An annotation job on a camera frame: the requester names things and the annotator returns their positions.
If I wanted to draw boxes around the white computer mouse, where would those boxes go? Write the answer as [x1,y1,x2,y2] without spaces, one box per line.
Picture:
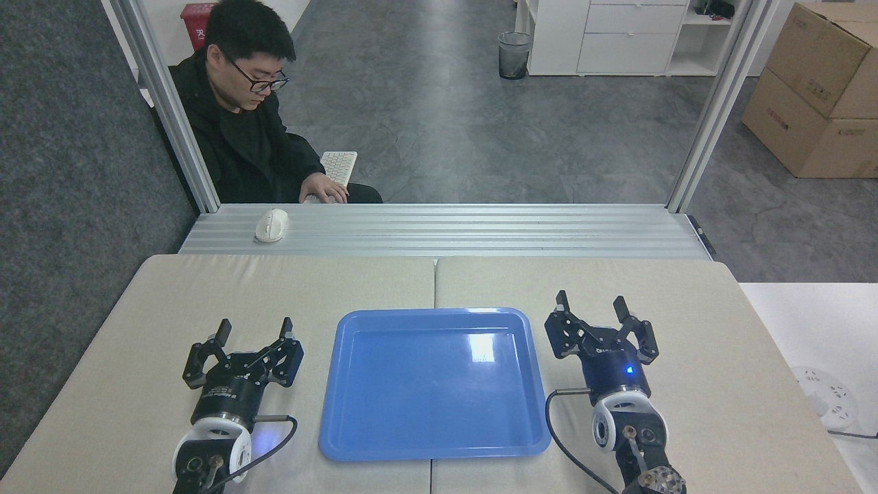
[254,209,290,244]

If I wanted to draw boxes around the white drawer cabinet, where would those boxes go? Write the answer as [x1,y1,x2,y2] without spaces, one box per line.
[514,0,740,78]

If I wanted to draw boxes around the blue plastic tray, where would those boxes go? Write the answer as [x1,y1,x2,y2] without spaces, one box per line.
[318,307,553,462]

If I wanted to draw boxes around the red bin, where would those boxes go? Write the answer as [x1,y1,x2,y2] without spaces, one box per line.
[180,2,221,51]

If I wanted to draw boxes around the person's right hand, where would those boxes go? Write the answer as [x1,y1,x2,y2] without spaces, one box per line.
[299,173,350,205]

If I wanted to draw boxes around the white side table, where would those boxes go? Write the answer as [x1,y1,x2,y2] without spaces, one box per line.
[739,282,878,494]

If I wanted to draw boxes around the silver aluminium rail bed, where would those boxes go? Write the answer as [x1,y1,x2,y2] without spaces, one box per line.
[178,203,714,261]

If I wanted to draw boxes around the silver aluminium post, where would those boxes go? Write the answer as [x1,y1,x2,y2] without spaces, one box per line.
[110,0,222,214]
[666,0,780,214]

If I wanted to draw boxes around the black end bracket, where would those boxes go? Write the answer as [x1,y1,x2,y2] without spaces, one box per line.
[687,215,717,256]

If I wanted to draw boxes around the white keyboard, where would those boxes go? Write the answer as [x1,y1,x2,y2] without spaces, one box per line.
[304,150,359,205]

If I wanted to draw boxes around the small brown cardboard box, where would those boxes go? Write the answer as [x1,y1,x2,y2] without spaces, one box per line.
[765,2,878,121]

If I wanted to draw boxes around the beige table mat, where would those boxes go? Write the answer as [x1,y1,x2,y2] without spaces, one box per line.
[430,256,864,494]
[0,255,437,494]

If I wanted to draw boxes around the large brown cardboard box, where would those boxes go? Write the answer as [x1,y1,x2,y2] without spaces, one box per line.
[741,67,878,180]

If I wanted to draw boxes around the black items on shelf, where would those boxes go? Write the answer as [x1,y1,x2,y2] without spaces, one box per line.
[694,0,737,21]

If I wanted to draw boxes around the grey mesh waste bin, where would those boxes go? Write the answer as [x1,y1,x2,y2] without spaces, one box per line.
[498,32,533,80]

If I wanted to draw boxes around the round white power socket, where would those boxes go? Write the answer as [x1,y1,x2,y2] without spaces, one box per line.
[789,366,859,432]

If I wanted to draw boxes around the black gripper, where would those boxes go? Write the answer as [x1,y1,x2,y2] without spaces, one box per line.
[545,290,661,399]
[182,316,305,427]

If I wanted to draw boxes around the person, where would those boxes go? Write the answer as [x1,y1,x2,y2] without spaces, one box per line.
[150,0,383,205]

